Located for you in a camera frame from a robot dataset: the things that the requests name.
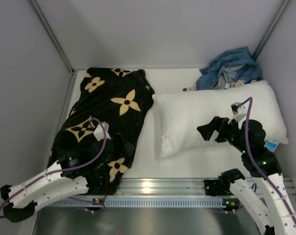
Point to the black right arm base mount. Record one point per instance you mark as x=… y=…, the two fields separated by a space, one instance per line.
x=216 y=188

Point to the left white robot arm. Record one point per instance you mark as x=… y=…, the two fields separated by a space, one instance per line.
x=76 y=172

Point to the large white pillow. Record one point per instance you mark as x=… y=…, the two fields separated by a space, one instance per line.
x=181 y=113

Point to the small plush toy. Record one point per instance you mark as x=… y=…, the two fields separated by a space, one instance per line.
x=194 y=88

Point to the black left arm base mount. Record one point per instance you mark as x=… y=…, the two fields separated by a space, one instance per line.
x=98 y=184

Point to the perforated grey cable duct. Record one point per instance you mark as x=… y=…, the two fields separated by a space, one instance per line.
x=133 y=202

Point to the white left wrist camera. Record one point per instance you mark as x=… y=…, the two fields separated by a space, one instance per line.
x=101 y=132

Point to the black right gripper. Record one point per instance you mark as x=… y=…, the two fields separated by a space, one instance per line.
x=216 y=130

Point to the blue white pillow tag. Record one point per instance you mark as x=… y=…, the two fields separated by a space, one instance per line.
x=271 y=145

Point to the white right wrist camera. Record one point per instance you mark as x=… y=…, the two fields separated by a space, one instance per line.
x=239 y=111

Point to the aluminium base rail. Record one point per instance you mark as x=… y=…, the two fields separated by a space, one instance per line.
x=161 y=187

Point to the black floral plush pillowcase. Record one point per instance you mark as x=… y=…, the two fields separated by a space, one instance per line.
x=119 y=97

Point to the crumpled blue shirt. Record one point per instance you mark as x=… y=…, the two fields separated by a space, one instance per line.
x=232 y=68

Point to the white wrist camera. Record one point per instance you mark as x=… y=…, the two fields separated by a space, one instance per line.
x=101 y=132
x=239 y=111

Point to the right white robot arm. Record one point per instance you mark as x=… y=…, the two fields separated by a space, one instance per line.
x=274 y=214

